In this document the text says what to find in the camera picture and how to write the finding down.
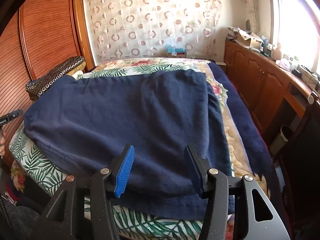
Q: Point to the grey trash bin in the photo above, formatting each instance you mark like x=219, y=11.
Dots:
x=281, y=140

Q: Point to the wooden slatted wardrobe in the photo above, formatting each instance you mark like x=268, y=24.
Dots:
x=45, y=37

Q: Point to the red patterned cloth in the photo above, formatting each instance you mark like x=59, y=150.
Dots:
x=12, y=182

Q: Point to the cardboard box with blue contents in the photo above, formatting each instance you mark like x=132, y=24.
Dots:
x=175, y=52

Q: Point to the wood-framed window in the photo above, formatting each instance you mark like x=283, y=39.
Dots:
x=295, y=22

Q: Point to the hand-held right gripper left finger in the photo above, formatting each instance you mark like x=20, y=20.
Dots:
x=125, y=172

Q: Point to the leaf-print bed sheet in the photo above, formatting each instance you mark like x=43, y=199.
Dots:
x=37, y=165

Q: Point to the clear bottle with green cap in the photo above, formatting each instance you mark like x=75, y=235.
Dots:
x=295, y=62

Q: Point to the long wooden cabinet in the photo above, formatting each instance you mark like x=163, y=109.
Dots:
x=260, y=80

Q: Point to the person's left hand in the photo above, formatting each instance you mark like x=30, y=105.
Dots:
x=1, y=147

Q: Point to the black patterned pillow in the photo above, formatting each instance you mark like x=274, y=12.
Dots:
x=55, y=75

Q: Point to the open cardboard box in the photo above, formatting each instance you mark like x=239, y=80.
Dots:
x=248, y=38

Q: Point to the dark oval ornament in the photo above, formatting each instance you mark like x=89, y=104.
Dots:
x=248, y=25

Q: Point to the navy blue printed t-shirt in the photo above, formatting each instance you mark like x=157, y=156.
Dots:
x=125, y=120

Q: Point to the navy blue blanket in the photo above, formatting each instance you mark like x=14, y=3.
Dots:
x=250, y=120

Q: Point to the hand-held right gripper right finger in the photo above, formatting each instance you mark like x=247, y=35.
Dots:
x=197, y=172

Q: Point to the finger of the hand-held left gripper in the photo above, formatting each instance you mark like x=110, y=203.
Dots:
x=15, y=114

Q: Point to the sheer circle-patterned curtain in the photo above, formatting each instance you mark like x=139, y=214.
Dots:
x=155, y=20

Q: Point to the patterned storage tin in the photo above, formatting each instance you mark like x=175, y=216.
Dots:
x=233, y=32

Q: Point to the small black box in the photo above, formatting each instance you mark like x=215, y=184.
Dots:
x=297, y=73

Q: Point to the tied patterned window curtain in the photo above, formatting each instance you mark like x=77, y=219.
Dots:
x=250, y=5

